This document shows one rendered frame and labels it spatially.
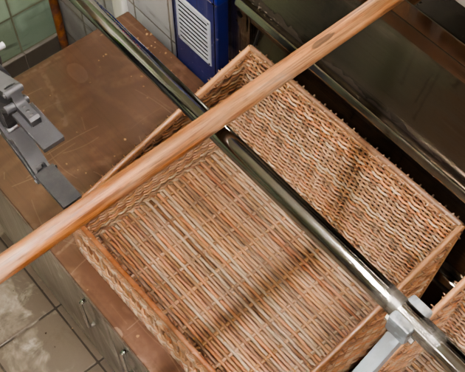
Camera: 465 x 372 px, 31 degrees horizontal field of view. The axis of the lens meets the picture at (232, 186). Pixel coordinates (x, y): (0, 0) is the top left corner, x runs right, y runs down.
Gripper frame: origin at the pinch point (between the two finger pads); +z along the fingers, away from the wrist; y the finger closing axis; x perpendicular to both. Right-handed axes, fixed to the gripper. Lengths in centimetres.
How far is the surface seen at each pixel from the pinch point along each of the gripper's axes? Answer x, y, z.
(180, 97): -19.9, 1.9, -0.2
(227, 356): -14, 60, 16
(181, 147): -13.5, -1.1, 8.1
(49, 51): -51, 114, -116
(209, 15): -54, 37, -36
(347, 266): -19.0, 2.3, 33.3
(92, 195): -0.5, -1.5, 6.8
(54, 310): -2, 119, -42
